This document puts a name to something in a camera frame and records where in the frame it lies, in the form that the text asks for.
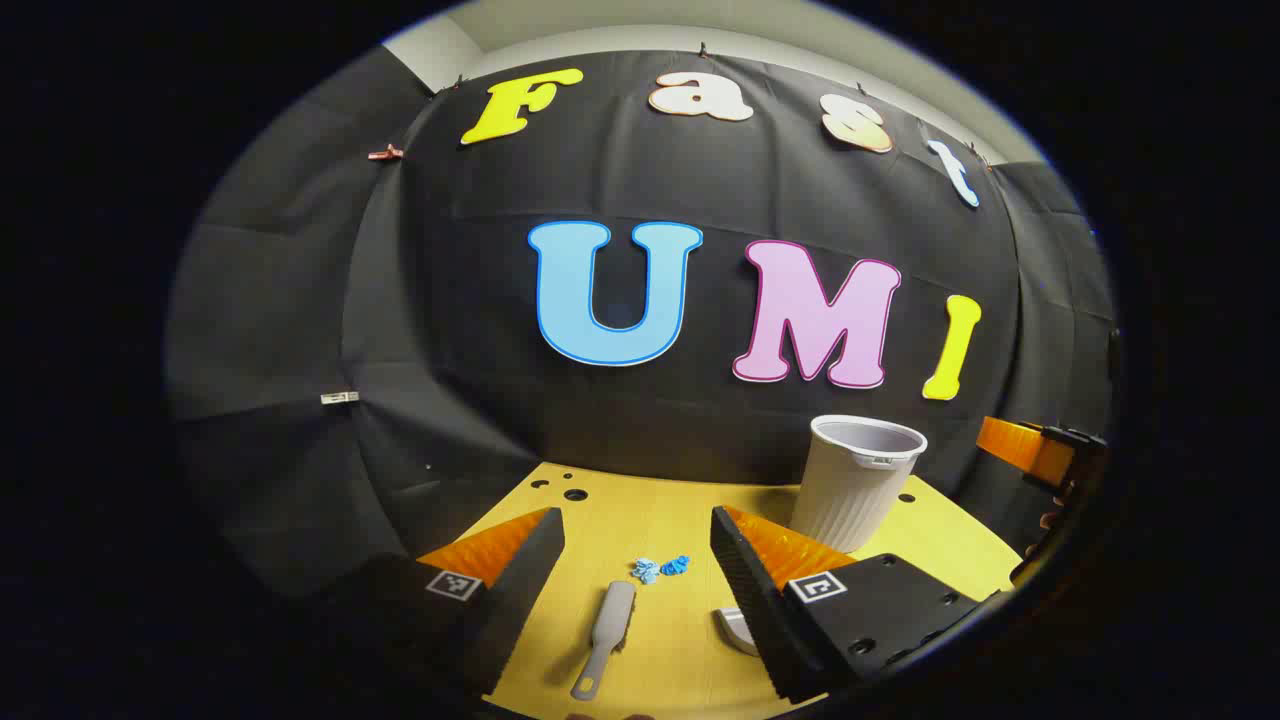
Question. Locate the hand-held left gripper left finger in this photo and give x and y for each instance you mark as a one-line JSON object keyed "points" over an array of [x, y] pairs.
{"points": [[520, 590]]}

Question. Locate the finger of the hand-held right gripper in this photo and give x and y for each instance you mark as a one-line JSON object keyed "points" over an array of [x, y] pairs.
{"points": [[1020, 445]]}

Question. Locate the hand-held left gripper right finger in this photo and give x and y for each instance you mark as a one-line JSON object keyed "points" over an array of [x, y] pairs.
{"points": [[750, 600]]}

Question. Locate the grey dustpan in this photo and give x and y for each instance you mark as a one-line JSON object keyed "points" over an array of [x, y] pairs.
{"points": [[738, 630]]}

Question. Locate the dark blue paper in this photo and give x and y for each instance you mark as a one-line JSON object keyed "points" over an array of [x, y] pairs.
{"points": [[676, 565]]}

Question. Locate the small grey broom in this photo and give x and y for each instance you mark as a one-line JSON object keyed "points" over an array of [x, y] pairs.
{"points": [[612, 620]]}

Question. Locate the light blue paper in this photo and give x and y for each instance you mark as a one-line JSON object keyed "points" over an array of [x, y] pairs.
{"points": [[646, 571]]}

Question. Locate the white ribbed garbage bin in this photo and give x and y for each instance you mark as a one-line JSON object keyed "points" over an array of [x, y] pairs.
{"points": [[850, 490]]}

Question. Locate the yellow wooden desktop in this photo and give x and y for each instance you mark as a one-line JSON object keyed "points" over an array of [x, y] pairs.
{"points": [[680, 650]]}

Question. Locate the small white tag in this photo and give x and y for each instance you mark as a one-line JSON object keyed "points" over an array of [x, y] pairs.
{"points": [[340, 397]]}

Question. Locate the red cloth clip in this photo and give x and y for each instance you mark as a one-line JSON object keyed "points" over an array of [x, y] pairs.
{"points": [[386, 153]]}

